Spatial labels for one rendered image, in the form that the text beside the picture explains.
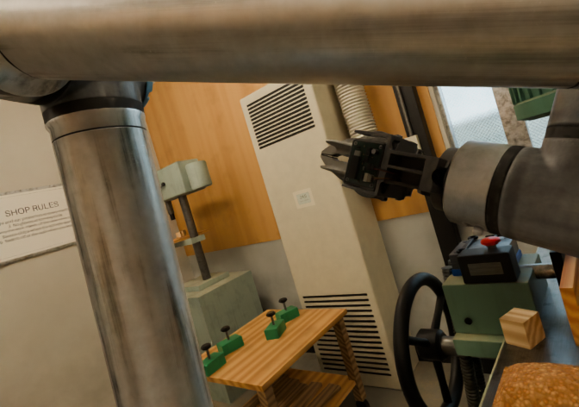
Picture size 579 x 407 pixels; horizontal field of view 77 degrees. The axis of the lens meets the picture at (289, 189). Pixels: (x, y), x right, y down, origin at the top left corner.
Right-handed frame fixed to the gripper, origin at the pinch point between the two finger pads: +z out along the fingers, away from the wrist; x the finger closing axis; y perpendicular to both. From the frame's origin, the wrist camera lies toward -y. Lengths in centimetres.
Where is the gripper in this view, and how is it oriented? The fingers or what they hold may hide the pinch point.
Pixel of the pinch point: (331, 156)
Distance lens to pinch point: 55.8
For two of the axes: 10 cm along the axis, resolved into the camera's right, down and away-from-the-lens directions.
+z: -6.7, -2.2, 7.1
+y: -7.1, -0.9, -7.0
